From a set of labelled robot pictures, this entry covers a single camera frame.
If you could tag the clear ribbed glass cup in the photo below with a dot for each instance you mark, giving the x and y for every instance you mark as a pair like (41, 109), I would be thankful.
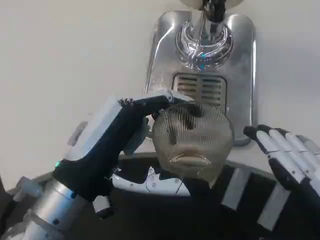
(197, 145)

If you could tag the drink dispenser tap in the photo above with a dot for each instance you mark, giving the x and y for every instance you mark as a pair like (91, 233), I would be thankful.
(215, 10)

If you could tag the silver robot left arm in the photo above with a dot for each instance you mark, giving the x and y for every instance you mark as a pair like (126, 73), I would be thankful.
(50, 207)

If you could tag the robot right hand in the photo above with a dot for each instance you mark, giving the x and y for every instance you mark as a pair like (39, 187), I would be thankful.
(292, 165)

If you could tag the steel drip tray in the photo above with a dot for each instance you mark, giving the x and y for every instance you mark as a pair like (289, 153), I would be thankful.
(240, 82)

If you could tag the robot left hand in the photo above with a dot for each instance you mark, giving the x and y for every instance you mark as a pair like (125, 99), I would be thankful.
(100, 150)

